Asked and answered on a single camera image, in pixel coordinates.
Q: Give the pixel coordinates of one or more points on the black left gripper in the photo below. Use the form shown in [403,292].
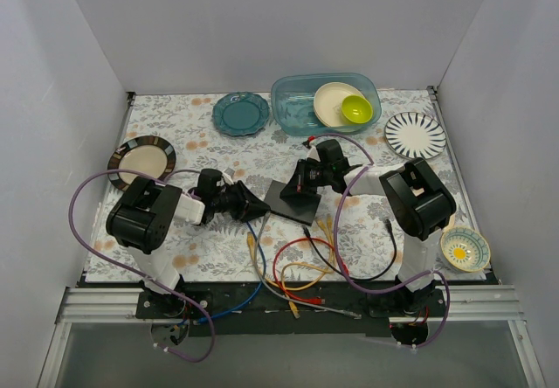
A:
[240,200]

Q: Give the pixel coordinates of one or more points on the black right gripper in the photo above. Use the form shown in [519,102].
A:
[300,178]

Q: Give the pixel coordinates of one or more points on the black network switch box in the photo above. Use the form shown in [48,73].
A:
[301,209]

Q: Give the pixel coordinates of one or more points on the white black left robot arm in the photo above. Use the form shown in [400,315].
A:
[141,219]

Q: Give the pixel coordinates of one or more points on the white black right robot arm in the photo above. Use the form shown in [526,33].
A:
[420,203]

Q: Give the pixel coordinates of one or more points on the blue transparent plastic tub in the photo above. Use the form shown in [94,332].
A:
[311,104]

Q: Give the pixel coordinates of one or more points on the cream plate in tub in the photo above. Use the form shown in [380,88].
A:
[327,103]

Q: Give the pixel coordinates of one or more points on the teal scalloped plate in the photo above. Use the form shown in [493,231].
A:
[240,114]

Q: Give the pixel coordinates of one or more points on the lime green bowl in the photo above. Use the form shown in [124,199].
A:
[357,109]

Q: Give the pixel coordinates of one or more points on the brown rimmed cream plate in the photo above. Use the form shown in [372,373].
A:
[149,154]

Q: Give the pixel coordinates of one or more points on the white plate blue stripes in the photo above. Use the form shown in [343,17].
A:
[412,135]

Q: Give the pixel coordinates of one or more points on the cream square dish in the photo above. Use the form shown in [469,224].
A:
[450,224]

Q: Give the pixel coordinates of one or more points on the yellow flower patterned bowl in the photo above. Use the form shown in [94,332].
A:
[465,249]

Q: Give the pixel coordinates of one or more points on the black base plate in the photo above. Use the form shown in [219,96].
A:
[242,309]

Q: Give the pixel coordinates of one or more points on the aluminium frame rail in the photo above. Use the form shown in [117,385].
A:
[85,305]

